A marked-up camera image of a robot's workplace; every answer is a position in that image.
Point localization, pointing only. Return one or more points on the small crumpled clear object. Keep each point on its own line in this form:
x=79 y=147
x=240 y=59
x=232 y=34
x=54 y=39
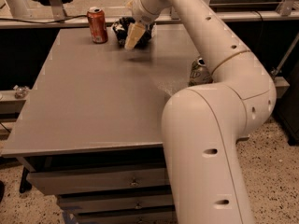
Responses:
x=21 y=91

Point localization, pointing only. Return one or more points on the blue chip bag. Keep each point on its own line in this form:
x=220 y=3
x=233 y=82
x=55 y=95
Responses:
x=120 y=28

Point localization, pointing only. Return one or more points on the top grey drawer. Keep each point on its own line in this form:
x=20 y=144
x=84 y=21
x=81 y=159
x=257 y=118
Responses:
x=98 y=179

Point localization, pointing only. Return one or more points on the grey metal rail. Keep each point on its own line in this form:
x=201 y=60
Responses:
x=81 y=20

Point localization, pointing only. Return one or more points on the middle grey drawer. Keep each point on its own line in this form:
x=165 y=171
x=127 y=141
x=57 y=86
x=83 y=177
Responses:
x=135 y=201

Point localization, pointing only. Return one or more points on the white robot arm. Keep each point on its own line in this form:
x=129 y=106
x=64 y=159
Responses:
x=202 y=124

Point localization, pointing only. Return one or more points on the red coke can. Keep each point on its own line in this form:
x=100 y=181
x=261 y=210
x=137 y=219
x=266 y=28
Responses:
x=97 y=23

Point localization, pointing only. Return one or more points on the bottom grey drawer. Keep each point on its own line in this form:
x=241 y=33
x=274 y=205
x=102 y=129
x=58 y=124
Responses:
x=149 y=216

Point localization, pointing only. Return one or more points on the white pipe top left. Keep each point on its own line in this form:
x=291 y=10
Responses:
x=19 y=8

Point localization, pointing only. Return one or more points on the green white 7up can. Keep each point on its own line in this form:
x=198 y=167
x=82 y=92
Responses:
x=199 y=74

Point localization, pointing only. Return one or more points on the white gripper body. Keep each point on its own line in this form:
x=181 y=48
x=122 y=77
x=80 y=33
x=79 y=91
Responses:
x=139 y=14

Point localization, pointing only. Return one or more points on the grey drawer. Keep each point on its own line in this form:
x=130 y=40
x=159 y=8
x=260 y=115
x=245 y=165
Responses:
x=149 y=216
x=135 y=201
x=98 y=179

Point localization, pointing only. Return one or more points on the grey drawer cabinet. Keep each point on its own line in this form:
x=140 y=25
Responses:
x=99 y=106

